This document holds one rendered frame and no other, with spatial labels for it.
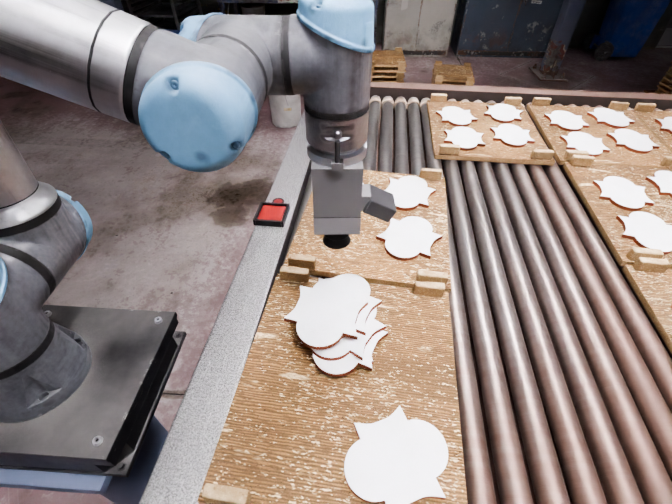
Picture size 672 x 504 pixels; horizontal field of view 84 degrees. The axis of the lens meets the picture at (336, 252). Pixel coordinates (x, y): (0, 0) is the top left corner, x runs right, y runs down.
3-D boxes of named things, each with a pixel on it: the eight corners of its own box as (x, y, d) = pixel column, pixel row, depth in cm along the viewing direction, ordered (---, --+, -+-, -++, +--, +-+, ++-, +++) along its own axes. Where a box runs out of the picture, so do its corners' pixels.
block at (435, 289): (412, 295, 73) (414, 285, 72) (412, 287, 75) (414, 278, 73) (443, 298, 73) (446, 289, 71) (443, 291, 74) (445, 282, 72)
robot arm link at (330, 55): (292, -16, 38) (375, -15, 38) (300, 93, 46) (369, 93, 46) (283, 1, 33) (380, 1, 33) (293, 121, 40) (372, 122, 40)
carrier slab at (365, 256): (283, 271, 80) (282, 266, 79) (321, 170, 109) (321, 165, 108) (449, 293, 76) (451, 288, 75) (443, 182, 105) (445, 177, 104)
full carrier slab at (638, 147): (558, 165, 111) (564, 151, 108) (526, 107, 140) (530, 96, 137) (685, 173, 108) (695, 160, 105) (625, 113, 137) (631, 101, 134)
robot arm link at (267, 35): (151, 31, 32) (280, 31, 32) (191, 5, 40) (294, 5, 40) (178, 121, 37) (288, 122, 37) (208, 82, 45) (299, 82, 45)
